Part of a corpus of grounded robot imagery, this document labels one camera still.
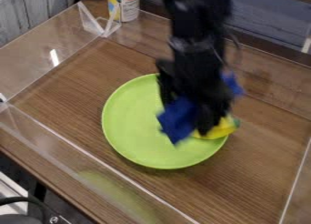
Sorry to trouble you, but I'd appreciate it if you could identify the black cable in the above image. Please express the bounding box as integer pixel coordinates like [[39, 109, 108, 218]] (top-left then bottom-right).
[[0, 196, 50, 224]]

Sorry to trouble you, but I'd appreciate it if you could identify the green plate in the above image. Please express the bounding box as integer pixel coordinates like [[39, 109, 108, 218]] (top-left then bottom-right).
[[102, 74, 228, 170]]

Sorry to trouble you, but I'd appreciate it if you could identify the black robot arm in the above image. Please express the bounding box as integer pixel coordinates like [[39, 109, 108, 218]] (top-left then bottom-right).
[[155, 0, 234, 135]]

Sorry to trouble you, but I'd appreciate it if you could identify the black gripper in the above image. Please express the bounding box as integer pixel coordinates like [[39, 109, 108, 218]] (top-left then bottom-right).
[[155, 39, 234, 136]]

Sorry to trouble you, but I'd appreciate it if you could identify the yellow toy banana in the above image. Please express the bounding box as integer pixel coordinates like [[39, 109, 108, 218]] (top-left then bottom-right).
[[192, 115, 240, 140]]

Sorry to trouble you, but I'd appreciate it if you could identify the blue plastic block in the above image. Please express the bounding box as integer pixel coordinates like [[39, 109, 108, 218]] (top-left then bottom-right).
[[156, 74, 243, 145]]

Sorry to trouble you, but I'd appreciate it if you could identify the clear acrylic enclosure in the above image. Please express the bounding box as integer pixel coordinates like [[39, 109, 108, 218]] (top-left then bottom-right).
[[0, 1, 311, 224]]

